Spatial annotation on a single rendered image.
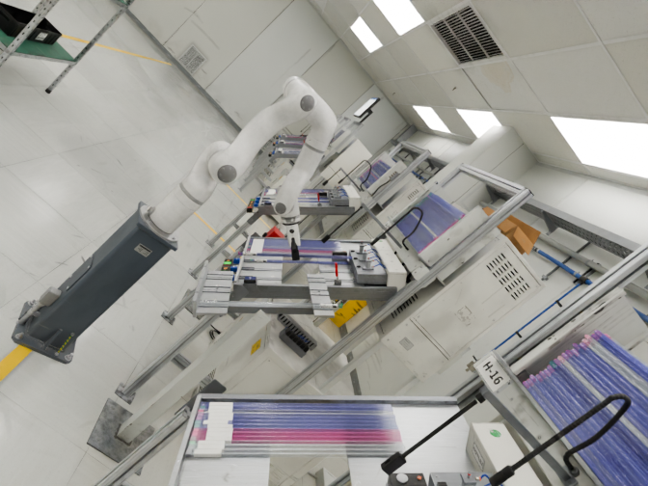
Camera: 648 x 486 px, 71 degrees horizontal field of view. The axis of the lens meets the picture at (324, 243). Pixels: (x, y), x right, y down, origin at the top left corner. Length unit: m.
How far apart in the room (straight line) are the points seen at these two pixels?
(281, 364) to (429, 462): 1.11
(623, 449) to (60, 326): 1.90
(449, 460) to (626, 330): 0.54
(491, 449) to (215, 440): 0.63
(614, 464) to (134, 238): 1.60
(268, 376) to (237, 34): 9.21
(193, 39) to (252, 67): 1.33
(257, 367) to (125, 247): 0.79
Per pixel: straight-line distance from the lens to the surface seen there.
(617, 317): 1.34
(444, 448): 1.24
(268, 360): 2.15
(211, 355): 1.85
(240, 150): 1.74
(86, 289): 2.03
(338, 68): 10.69
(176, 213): 1.85
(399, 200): 3.43
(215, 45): 10.80
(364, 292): 2.01
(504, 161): 5.54
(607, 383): 1.14
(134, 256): 1.92
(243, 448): 1.16
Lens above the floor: 1.43
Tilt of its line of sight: 9 degrees down
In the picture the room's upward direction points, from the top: 49 degrees clockwise
